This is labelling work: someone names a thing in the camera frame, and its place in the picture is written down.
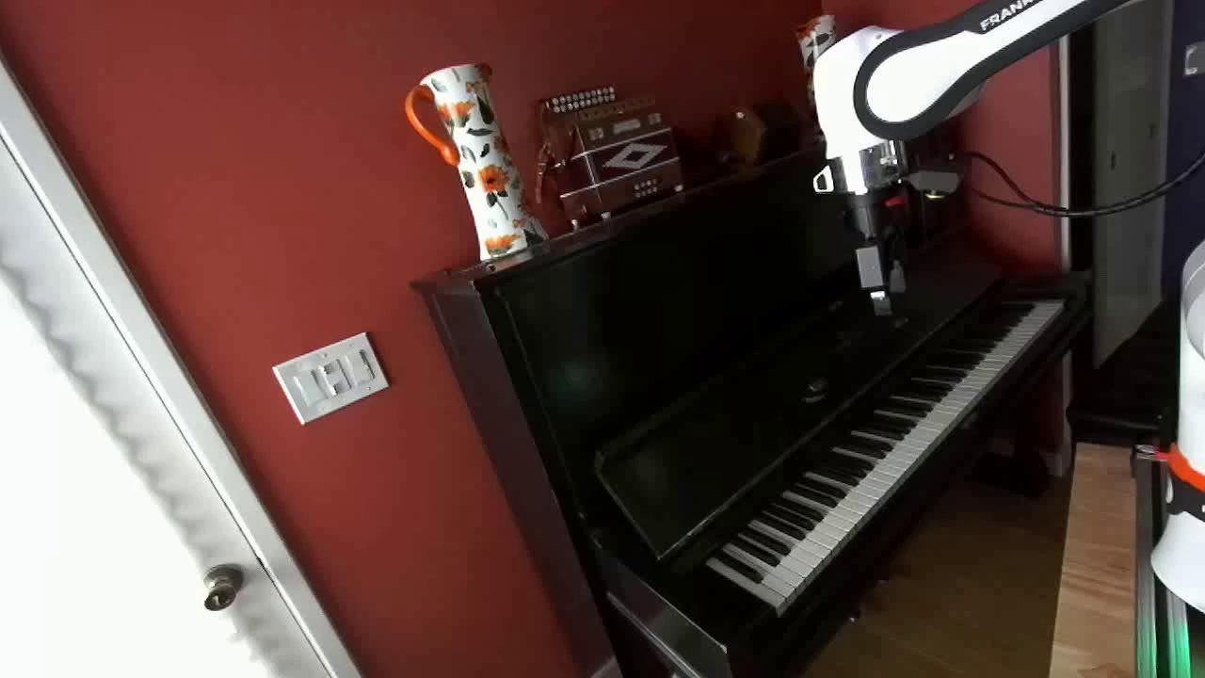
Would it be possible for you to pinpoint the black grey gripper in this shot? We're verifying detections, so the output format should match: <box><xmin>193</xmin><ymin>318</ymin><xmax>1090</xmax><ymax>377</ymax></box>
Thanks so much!
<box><xmin>813</xmin><ymin>141</ymin><xmax>907</xmax><ymax>316</ymax></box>

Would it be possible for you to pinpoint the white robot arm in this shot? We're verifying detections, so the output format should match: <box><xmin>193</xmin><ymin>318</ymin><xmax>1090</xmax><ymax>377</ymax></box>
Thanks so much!
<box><xmin>813</xmin><ymin>0</ymin><xmax>1123</xmax><ymax>316</ymax></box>

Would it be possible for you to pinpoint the white orange robot base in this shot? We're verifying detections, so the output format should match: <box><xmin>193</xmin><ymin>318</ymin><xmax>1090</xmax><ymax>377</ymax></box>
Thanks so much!
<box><xmin>1152</xmin><ymin>242</ymin><xmax>1205</xmax><ymax>613</ymax></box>

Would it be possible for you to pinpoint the black upright piano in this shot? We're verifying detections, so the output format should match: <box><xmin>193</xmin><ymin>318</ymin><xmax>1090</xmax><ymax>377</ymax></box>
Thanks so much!
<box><xmin>421</xmin><ymin>156</ymin><xmax>1088</xmax><ymax>678</ymax></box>

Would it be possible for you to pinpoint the small brown figurine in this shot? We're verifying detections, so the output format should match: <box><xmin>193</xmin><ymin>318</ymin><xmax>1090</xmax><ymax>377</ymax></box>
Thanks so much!
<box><xmin>728</xmin><ymin>109</ymin><xmax>767</xmax><ymax>165</ymax></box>

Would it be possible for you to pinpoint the white floral vase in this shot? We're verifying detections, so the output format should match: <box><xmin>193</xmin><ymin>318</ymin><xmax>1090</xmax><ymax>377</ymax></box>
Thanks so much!
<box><xmin>799</xmin><ymin>16</ymin><xmax>836</xmax><ymax>66</ymax></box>

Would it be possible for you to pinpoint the wooden table edge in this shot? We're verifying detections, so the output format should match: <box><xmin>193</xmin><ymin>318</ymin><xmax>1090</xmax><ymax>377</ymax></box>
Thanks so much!
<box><xmin>1046</xmin><ymin>443</ymin><xmax>1137</xmax><ymax>678</ymax></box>

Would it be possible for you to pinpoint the white orange floral pitcher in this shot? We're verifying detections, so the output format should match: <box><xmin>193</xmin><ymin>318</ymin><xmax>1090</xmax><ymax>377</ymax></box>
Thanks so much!
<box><xmin>403</xmin><ymin>65</ymin><xmax>542</xmax><ymax>263</ymax></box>

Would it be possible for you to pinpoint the metal door knob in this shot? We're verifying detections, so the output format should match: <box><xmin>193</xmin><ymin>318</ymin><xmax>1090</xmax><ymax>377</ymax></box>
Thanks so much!
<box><xmin>203</xmin><ymin>566</ymin><xmax>246</xmax><ymax>610</ymax></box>

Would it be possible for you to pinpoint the white door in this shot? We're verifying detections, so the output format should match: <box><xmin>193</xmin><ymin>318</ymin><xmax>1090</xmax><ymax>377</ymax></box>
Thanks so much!
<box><xmin>0</xmin><ymin>66</ymin><xmax>362</xmax><ymax>678</ymax></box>

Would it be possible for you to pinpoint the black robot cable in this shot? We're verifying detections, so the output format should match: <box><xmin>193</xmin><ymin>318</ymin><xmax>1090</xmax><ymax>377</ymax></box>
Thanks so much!
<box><xmin>910</xmin><ymin>145</ymin><xmax>1205</xmax><ymax>223</ymax></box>

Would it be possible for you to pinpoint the white wall light switch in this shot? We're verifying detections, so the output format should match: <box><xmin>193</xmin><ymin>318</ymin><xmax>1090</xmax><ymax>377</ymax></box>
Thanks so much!
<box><xmin>276</xmin><ymin>332</ymin><xmax>389</xmax><ymax>424</ymax></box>

